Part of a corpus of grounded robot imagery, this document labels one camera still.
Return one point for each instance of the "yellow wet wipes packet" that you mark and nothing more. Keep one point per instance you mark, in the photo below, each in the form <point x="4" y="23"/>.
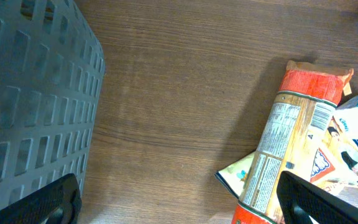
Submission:
<point x="335" y="165"/>

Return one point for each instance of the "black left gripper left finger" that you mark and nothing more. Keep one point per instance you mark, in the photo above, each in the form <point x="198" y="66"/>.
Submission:
<point x="58" y="202"/>

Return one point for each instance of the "grey plastic basket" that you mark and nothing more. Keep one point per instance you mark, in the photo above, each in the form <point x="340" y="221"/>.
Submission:
<point x="51" y="72"/>

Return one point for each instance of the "orange spaghetti packet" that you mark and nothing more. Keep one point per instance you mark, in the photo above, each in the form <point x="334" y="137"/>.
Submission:
<point x="303" y="108"/>

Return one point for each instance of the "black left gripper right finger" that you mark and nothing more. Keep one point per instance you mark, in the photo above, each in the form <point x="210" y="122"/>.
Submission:
<point x="303" y="202"/>

